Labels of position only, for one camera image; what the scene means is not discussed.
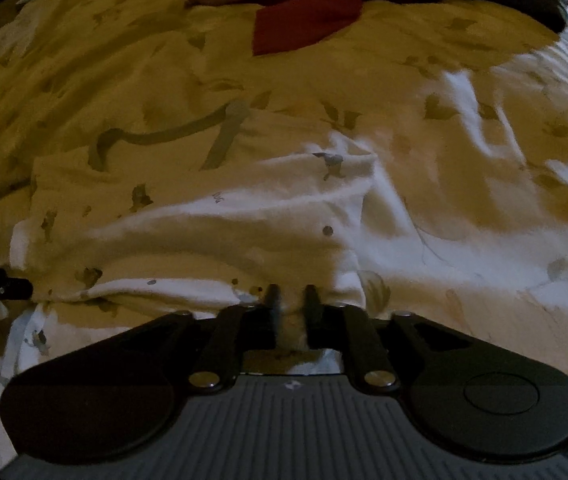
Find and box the white floral small garment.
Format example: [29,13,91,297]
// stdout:
[8,103,389,370]

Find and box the white floral bed sheet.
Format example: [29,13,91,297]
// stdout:
[0,0,568,469]

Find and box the dark red cloth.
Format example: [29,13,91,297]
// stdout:
[252,0,363,56]

